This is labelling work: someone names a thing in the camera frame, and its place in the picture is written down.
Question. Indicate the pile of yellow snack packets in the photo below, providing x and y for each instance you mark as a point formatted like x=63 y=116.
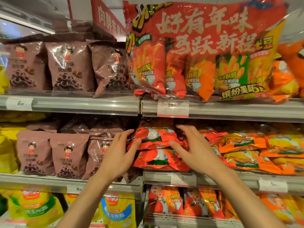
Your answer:
x=3 y=80
x=7 y=151

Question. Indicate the row of brown snack packets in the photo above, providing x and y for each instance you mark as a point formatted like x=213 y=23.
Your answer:
x=69 y=151
x=69 y=66

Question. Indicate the large red multipack snack bag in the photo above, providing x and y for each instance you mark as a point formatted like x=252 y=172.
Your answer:
x=202 y=28

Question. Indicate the red tomato chip bags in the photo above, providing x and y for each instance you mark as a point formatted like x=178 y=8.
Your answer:
x=161 y=161
x=166 y=201

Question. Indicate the person's left forearm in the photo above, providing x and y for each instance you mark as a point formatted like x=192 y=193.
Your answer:
x=83 y=206

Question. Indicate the person's right forearm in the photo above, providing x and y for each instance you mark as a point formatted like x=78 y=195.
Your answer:
x=244 y=206

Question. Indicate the red metal post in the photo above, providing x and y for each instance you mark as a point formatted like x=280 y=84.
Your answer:
x=70 y=8

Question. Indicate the white price tag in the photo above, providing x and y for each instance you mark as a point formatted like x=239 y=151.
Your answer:
x=173 y=110
x=19 y=103
x=183 y=179
x=273 y=185
x=73 y=189

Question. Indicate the orange chef snack packet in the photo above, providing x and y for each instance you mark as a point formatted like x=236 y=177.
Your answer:
x=294 y=59
x=282 y=80

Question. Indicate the person's right hand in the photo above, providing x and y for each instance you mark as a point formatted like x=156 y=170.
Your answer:
x=202 y=159

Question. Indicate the orange chip bags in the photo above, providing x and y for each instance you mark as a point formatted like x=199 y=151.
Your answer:
x=249 y=142

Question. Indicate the dark green snack packet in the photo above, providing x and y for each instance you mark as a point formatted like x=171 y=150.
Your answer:
x=2 y=206

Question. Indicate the red hanging sign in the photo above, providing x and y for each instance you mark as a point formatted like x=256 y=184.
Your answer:
x=104 y=18

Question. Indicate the person's left hand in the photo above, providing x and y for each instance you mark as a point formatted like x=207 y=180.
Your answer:
x=114 y=161

